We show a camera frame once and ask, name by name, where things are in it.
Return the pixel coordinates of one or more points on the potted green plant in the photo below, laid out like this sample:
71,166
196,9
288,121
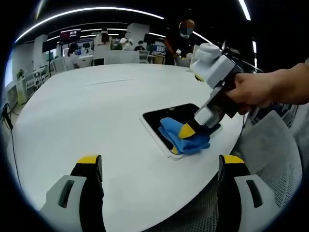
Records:
20,73

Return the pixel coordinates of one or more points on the black stand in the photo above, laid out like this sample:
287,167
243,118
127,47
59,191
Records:
8,117

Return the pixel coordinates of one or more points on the white office partition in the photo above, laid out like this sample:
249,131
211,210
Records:
123,57

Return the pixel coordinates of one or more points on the curved ceiling light strip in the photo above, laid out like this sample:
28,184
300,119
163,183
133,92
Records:
84,10

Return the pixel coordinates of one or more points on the straight ceiling light strip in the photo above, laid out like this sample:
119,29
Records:
244,9

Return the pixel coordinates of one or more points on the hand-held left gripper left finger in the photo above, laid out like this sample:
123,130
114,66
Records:
60,193

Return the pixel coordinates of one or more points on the blue cleaning cloth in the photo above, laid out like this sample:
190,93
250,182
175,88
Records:
173,128

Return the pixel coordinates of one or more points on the grey mesh office chair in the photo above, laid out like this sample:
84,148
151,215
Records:
265,145

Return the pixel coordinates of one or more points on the black mirror with white frame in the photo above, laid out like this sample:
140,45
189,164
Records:
169,113

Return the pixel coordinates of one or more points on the red wall screen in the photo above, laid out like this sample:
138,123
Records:
70,35

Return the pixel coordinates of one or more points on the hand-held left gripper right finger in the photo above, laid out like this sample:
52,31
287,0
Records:
248,193

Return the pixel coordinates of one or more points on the green plant on partition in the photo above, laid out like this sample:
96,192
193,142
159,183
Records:
116,47

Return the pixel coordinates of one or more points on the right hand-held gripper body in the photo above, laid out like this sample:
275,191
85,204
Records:
217,70

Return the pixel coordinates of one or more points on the person's right hand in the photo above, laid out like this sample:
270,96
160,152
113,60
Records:
256,89

